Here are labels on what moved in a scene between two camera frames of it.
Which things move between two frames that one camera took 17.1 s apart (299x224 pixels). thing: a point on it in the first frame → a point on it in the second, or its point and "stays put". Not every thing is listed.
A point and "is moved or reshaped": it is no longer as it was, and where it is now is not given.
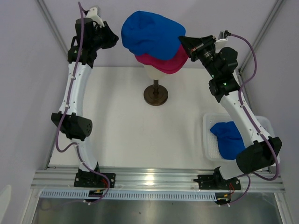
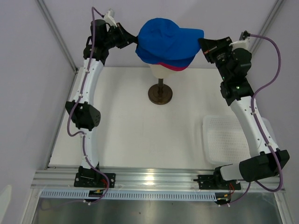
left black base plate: (94, 180) stays put
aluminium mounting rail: (152, 179) stays put
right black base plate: (212, 182) stays put
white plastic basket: (212, 151) stays put
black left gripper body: (103, 39) → (110, 38)
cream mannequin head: (155, 94) is moved or reshaped
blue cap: (230, 143) → (162, 38)
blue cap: (143, 32) → (153, 58)
